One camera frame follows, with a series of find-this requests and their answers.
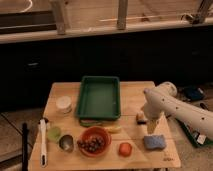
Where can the green plastic tray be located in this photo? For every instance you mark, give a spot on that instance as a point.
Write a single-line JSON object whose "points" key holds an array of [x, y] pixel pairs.
{"points": [[99, 98]]}

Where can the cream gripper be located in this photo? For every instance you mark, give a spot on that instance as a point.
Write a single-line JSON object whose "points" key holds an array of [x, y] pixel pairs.
{"points": [[152, 124]]}

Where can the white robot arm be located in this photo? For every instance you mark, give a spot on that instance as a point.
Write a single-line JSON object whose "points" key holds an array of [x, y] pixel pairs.
{"points": [[162, 98]]}

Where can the red bowl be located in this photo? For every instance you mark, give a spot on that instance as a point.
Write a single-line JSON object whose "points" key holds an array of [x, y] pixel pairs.
{"points": [[96, 131]]}

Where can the blue sponge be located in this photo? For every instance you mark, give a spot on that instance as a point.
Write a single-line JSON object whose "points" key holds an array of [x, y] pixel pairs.
{"points": [[154, 142]]}

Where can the metal cup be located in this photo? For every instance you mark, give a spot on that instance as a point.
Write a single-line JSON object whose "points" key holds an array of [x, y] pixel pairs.
{"points": [[66, 143]]}

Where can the black pole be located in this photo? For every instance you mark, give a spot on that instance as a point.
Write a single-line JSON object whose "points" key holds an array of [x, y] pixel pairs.
{"points": [[24, 147]]}

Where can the wooden folding table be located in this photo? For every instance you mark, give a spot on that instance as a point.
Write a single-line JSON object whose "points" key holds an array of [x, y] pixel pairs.
{"points": [[131, 99]]}

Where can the green cucumber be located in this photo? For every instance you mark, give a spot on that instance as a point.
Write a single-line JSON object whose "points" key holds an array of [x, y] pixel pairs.
{"points": [[89, 123]]}

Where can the yellow banana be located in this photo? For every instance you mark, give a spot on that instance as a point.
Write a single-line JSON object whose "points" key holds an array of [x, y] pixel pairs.
{"points": [[113, 129]]}

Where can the dark grapes bunch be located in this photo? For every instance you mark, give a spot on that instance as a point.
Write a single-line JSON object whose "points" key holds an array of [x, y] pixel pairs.
{"points": [[92, 144]]}

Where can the green bin with items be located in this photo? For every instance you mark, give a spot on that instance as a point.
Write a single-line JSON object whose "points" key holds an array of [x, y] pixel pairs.
{"points": [[193, 135]]}

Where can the white round container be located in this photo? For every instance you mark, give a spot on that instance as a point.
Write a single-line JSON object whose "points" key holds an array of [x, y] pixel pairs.
{"points": [[63, 104]]}

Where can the black and tan brush block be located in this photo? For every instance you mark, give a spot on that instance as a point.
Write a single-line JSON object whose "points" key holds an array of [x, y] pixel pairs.
{"points": [[140, 119]]}

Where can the orange fruit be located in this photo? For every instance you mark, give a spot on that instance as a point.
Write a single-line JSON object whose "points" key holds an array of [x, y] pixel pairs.
{"points": [[125, 149]]}

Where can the light green cup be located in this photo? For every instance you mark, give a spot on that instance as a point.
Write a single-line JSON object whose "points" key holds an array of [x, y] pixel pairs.
{"points": [[54, 134]]}

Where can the black device on floor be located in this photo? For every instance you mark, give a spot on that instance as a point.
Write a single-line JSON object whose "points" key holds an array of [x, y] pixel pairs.
{"points": [[193, 93]]}

